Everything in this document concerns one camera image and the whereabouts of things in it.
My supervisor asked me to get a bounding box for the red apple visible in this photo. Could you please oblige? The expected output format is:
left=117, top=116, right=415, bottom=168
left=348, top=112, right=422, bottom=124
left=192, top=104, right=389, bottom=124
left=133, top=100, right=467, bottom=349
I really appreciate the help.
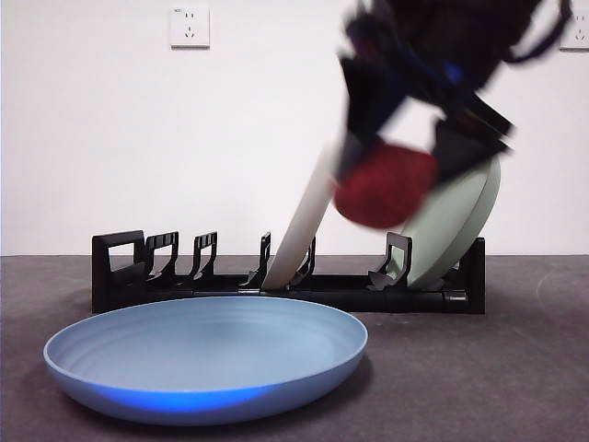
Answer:
left=331, top=141, right=441, bottom=229

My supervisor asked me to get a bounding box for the blue plate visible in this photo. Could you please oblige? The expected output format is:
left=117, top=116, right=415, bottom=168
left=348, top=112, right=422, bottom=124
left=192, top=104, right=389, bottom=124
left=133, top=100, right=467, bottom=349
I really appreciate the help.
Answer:
left=42, top=296, right=370, bottom=427

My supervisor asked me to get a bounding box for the green plate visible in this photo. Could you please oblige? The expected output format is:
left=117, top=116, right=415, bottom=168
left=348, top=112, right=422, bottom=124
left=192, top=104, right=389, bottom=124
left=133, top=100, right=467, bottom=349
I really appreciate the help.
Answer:
left=398, top=156, right=502, bottom=291

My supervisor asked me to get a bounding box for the white plate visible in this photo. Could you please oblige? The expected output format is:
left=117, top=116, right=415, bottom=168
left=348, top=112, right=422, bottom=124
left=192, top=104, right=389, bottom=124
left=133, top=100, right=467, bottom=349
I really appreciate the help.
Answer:
left=260, top=140, right=344, bottom=292

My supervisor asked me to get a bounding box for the black plate rack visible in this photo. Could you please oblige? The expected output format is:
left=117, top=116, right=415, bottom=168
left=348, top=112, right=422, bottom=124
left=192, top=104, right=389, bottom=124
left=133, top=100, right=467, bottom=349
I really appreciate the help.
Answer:
left=91, top=229, right=487, bottom=316

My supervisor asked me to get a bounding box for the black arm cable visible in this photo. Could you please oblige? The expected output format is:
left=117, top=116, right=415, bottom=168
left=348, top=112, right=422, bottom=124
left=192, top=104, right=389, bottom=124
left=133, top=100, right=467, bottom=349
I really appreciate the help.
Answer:
left=501, top=0, right=574, bottom=64

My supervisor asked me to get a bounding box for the white wall socket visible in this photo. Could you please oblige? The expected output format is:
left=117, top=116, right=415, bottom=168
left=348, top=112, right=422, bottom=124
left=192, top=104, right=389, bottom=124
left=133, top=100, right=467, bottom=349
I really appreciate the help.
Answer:
left=559, top=8, right=589, bottom=51
left=170, top=5, right=212, bottom=50

